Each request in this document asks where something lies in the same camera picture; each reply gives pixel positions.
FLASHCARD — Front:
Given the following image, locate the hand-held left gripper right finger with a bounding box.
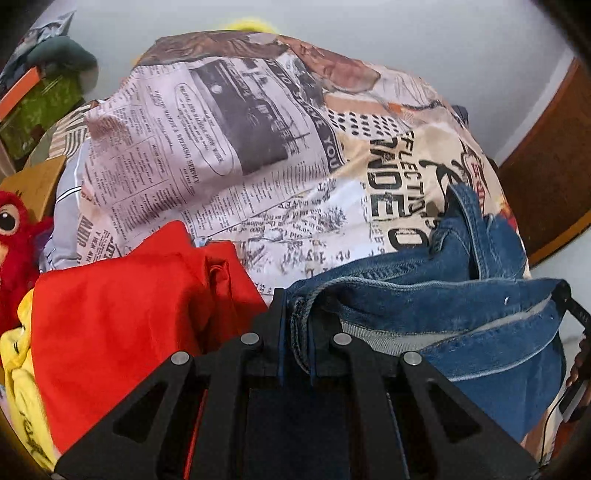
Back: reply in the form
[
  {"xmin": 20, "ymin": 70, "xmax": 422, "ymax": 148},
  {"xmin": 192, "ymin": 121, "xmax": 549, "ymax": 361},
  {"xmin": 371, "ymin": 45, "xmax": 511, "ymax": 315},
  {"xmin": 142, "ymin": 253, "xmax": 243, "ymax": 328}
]
[{"xmin": 309, "ymin": 318, "xmax": 539, "ymax": 480}]

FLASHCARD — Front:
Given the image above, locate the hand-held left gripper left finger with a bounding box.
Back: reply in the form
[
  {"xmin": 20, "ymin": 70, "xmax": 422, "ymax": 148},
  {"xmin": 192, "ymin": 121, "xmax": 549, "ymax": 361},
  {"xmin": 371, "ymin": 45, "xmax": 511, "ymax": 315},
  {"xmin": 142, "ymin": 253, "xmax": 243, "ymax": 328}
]
[{"xmin": 53, "ymin": 288, "xmax": 296, "ymax": 480}]

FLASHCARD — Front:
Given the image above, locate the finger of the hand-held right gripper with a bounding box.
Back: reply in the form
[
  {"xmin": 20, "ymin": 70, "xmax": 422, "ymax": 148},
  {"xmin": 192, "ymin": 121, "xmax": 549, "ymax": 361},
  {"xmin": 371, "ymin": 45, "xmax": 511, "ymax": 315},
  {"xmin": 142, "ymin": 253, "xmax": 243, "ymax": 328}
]
[{"xmin": 551, "ymin": 279, "xmax": 573, "ymax": 324}]

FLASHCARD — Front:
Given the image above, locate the blue denim jacket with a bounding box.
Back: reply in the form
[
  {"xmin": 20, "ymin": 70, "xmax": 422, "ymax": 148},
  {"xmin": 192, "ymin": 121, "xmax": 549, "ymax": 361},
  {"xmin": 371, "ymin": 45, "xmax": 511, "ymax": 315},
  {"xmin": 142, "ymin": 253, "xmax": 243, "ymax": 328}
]
[{"xmin": 284, "ymin": 182, "xmax": 574, "ymax": 445}]

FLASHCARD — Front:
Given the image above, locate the person's right hand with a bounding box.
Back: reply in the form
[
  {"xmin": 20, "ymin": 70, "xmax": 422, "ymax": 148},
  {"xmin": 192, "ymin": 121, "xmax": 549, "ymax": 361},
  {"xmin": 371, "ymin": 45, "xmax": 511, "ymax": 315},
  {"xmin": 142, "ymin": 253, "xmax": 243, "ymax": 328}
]
[{"xmin": 565, "ymin": 336, "xmax": 591, "ymax": 389}]

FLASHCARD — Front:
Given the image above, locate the red cloth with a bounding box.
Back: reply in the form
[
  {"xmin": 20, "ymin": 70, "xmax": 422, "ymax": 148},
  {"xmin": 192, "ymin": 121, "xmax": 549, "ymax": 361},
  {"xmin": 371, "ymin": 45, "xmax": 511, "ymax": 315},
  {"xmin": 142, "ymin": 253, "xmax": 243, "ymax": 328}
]
[{"xmin": 31, "ymin": 220, "xmax": 269, "ymax": 478}]

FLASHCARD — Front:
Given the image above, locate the brown wooden door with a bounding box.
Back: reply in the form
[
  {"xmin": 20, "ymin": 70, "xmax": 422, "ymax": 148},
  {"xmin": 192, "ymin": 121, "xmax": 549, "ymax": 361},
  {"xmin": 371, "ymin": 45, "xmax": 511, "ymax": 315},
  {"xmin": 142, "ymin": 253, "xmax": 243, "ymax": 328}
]
[{"xmin": 495, "ymin": 58, "xmax": 591, "ymax": 267}]

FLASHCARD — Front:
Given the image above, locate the yellow cloth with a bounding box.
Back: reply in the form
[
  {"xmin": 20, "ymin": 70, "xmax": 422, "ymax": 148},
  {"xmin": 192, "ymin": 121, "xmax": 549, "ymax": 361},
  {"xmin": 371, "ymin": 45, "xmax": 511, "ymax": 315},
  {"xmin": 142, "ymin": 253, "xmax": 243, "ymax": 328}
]
[{"xmin": 0, "ymin": 290, "xmax": 62, "ymax": 472}]

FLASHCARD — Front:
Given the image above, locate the red plush toy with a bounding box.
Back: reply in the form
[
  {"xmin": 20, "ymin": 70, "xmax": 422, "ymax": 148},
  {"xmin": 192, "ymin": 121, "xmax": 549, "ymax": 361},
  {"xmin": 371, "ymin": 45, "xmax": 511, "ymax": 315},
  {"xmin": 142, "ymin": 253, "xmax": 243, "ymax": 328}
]
[{"xmin": 0, "ymin": 189, "xmax": 54, "ymax": 334}]

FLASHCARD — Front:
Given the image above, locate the brown cardboard box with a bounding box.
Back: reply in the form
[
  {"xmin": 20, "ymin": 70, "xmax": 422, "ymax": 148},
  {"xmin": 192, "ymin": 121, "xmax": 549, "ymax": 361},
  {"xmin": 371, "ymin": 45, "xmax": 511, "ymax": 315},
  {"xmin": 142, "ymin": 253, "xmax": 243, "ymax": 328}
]
[{"xmin": 8, "ymin": 154, "xmax": 68, "ymax": 223}]

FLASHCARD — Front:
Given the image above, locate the striped printed pillow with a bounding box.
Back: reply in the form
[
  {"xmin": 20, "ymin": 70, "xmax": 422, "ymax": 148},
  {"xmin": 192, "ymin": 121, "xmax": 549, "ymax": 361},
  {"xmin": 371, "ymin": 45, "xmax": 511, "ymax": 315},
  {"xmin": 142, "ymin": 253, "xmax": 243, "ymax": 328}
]
[{"xmin": 25, "ymin": 99, "xmax": 100, "ymax": 169}]

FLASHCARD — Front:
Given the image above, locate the orange box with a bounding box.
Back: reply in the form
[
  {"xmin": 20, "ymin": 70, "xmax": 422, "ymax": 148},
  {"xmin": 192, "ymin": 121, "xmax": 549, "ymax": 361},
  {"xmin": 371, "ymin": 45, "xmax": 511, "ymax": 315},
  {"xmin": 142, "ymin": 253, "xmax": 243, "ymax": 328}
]
[{"xmin": 0, "ymin": 66, "xmax": 43, "ymax": 121}]

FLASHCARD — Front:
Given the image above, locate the grey plush toy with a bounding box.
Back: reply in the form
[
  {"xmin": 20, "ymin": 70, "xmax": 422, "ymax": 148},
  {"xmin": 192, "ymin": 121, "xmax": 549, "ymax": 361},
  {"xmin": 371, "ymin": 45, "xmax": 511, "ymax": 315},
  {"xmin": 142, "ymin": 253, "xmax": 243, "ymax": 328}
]
[{"xmin": 33, "ymin": 36, "xmax": 100, "ymax": 94}]

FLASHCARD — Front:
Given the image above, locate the yellow curved cushion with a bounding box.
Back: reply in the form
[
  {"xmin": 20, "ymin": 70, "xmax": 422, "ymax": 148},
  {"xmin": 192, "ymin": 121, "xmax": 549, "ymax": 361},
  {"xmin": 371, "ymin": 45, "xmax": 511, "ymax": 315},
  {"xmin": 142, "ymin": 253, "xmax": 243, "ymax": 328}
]
[{"xmin": 228, "ymin": 16, "xmax": 279, "ymax": 34}]

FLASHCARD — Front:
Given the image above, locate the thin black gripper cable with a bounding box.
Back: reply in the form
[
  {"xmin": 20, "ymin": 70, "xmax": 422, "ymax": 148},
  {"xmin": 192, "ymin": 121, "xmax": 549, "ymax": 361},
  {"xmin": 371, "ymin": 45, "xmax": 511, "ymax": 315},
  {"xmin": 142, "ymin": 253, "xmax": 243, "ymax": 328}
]
[{"xmin": 537, "ymin": 381, "xmax": 585, "ymax": 463}]

